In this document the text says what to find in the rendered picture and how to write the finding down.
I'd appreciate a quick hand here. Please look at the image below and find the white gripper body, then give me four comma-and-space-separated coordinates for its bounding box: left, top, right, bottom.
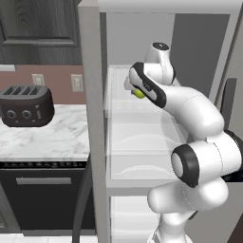
123, 73, 134, 94

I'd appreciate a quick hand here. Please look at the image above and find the yellow-green pear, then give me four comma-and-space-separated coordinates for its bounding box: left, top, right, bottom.
134, 89, 146, 100

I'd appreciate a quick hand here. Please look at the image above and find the grey fridge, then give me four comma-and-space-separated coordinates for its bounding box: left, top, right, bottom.
78, 0, 243, 243

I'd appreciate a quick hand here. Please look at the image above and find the grey open fridge door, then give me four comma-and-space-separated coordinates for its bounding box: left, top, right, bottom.
78, 0, 111, 243

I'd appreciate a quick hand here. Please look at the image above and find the clear fridge drawer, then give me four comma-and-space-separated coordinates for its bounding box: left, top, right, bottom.
104, 101, 191, 188

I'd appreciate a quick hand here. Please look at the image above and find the grey fridge door dark panel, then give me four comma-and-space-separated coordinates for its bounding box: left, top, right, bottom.
170, 6, 243, 140

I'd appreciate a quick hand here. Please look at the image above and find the white fridge drawer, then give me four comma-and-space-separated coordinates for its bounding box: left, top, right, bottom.
109, 196, 163, 243

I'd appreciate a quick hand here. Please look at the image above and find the black four-slot toaster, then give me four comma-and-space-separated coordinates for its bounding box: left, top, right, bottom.
0, 84, 56, 128

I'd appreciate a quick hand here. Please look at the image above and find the dark wood cupboard door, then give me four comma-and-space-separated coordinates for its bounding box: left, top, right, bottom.
0, 0, 84, 66

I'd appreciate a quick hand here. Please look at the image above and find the white ledge strip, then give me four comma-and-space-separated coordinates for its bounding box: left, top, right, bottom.
0, 64, 16, 72

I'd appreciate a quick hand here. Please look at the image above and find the black dishwasher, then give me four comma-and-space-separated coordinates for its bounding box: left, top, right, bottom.
0, 160, 97, 237

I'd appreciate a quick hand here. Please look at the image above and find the dark grey base cupboard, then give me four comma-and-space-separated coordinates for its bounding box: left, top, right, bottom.
0, 183, 22, 234

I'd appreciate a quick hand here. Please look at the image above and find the large white wall outlet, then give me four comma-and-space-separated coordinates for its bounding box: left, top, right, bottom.
70, 73, 84, 93

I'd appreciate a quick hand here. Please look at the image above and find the small white wall outlet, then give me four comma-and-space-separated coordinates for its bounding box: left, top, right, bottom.
31, 73, 46, 86

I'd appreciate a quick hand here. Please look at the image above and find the dark straight fridge door handle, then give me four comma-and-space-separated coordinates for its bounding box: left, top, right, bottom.
219, 77, 238, 131

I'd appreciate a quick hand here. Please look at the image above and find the grey dishwasher handle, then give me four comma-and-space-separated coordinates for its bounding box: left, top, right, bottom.
15, 177, 73, 186

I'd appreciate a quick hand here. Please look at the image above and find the dark curved fridge door handle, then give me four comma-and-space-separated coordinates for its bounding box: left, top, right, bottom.
71, 155, 93, 243

